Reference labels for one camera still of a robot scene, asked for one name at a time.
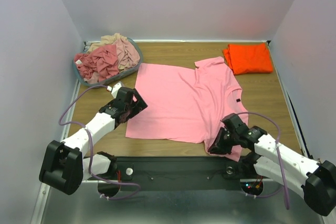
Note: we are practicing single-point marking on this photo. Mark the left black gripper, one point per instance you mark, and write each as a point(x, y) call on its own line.
point(139, 105)

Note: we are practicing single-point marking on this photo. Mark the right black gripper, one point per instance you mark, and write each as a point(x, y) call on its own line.
point(221, 141)

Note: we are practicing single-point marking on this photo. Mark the light pink t shirt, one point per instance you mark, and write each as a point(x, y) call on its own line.
point(186, 105)

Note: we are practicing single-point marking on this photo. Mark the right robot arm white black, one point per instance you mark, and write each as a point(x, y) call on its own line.
point(311, 180)

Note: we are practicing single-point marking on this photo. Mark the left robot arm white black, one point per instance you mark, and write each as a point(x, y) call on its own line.
point(69, 162)

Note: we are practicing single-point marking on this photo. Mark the pale pink crumpled shirt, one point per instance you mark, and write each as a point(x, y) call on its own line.
point(128, 56)

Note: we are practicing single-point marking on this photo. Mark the grey laundry basket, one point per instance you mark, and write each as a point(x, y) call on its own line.
point(115, 78)

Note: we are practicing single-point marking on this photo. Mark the dark pink crumpled shirt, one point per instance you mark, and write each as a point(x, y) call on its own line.
point(99, 65)

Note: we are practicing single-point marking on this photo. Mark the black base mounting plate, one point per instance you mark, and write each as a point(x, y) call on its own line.
point(185, 173)

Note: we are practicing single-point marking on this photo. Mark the beige crumpled shirt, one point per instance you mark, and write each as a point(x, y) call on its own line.
point(106, 40)

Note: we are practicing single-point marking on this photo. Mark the folded orange t shirt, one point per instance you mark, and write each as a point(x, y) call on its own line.
point(244, 59)

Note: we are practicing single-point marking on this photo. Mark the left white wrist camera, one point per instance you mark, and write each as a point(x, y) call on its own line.
point(114, 89)

